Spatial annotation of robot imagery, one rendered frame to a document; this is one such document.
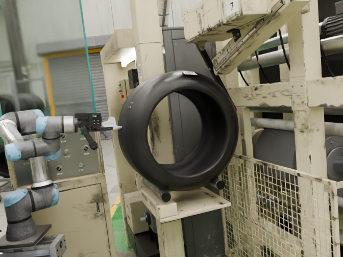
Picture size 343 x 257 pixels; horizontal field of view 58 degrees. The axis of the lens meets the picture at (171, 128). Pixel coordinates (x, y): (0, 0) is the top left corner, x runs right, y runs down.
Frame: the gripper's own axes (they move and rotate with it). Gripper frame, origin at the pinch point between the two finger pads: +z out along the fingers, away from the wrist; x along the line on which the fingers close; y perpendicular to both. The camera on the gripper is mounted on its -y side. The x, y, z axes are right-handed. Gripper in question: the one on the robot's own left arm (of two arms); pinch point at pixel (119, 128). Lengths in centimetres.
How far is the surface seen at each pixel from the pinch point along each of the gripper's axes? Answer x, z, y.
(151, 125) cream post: 26.1, 22.1, -0.2
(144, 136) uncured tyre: -12.2, 8.8, -3.0
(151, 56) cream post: 26, 22, 38
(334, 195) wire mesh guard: -60, 65, -22
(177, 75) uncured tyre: -9.8, 25.1, 24.1
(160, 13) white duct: 76, 43, 77
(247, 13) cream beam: -36, 44, 46
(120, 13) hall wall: 920, 158, 329
